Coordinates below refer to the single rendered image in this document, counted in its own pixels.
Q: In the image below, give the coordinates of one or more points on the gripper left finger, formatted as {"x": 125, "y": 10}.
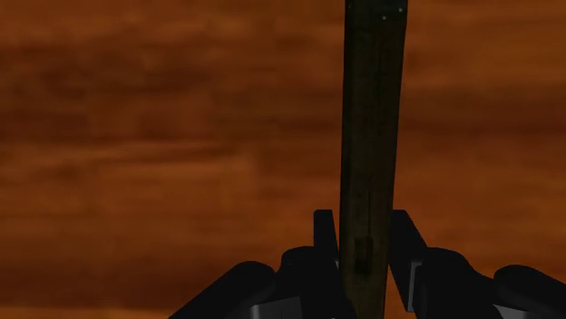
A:
{"x": 305, "y": 278}

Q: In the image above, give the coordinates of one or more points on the long dark olive bar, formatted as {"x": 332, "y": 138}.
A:
{"x": 371, "y": 132}

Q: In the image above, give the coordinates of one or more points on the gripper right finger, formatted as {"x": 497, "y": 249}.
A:
{"x": 446, "y": 282}

